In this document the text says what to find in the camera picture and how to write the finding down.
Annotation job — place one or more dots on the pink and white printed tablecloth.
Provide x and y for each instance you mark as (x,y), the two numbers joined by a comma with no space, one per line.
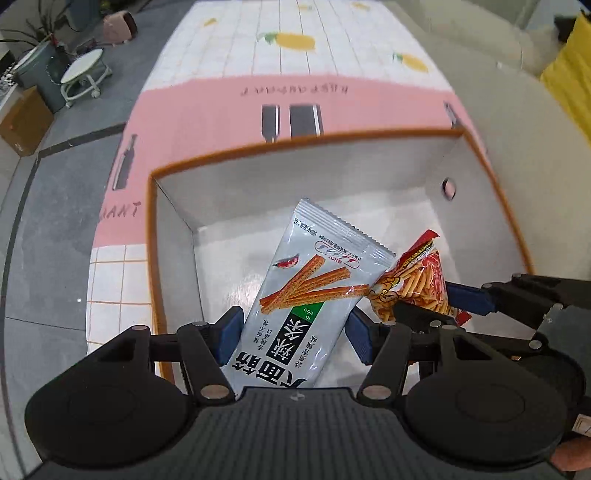
(231,92)

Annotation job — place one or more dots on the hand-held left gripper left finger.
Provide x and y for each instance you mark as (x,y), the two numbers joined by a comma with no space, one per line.
(233,323)

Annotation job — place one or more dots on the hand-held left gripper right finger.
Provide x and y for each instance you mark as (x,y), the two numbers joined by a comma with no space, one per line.
(358,334)

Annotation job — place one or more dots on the pink heater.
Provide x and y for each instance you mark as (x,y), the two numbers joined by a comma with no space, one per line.
(119,26)

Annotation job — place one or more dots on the white round wheeled stool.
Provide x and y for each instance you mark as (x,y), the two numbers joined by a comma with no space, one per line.
(81,69)

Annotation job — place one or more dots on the person's right hand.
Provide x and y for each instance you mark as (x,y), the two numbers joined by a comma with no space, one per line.
(571,459)

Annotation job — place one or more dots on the grey spicy strip snack packet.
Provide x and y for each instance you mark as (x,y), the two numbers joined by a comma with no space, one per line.
(295,295)

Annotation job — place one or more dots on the red orange snack packet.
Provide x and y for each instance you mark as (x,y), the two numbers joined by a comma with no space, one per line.
(415,277)

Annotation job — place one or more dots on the beige sofa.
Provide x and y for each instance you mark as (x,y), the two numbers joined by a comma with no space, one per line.
(508,161)

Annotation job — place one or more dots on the yellow cushion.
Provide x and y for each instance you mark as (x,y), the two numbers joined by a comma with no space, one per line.
(572,83)

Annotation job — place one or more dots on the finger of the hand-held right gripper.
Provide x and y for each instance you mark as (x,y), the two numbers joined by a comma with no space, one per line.
(415,317)
(466,297)

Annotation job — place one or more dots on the dark item on sofa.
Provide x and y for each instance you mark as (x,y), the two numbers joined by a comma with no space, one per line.
(565,26)

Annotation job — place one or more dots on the grey planter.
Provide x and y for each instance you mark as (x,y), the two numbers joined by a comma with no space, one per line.
(44,76)

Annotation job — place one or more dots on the green potted plant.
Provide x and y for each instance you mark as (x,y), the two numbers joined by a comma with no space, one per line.
(44,18)

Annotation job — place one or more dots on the cardboard box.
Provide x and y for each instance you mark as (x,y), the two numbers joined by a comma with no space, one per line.
(23,120)

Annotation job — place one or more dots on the white box with orange rim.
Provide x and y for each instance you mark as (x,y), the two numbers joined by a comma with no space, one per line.
(300,170)

